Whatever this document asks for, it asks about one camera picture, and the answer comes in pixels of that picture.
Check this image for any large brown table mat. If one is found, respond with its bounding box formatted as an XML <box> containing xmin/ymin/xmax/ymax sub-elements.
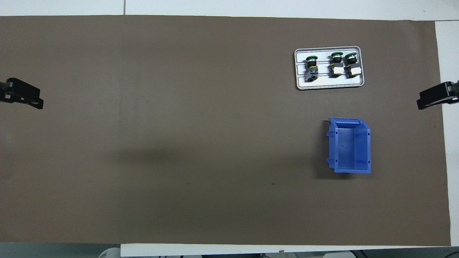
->
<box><xmin>0</xmin><ymin>15</ymin><xmax>451</xmax><ymax>247</ymax></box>

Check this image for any blue plastic storage bin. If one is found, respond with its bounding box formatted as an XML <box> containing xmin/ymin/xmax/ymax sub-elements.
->
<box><xmin>326</xmin><ymin>118</ymin><xmax>372</xmax><ymax>174</ymax></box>

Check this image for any green push button grey block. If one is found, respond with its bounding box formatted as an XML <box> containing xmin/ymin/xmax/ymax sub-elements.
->
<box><xmin>305</xmin><ymin>56</ymin><xmax>319</xmax><ymax>82</ymax></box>

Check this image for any silver metal tray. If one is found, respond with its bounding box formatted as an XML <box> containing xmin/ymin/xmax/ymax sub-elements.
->
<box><xmin>294</xmin><ymin>46</ymin><xmax>365</xmax><ymax>90</ymax></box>

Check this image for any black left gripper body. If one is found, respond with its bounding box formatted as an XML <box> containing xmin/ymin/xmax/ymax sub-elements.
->
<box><xmin>0</xmin><ymin>82</ymin><xmax>15</xmax><ymax>103</ymax></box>

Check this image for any green push button white label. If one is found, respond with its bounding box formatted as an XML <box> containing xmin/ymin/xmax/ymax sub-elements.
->
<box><xmin>344</xmin><ymin>52</ymin><xmax>361</xmax><ymax>78</ymax></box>
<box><xmin>329</xmin><ymin>52</ymin><xmax>344</xmax><ymax>78</ymax></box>

